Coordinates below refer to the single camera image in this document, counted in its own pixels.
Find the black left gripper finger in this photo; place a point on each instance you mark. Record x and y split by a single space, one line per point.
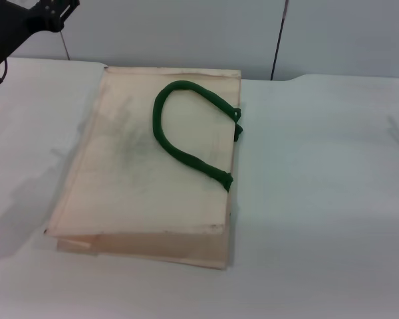
68 6

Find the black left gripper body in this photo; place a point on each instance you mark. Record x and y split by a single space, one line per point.
10 30

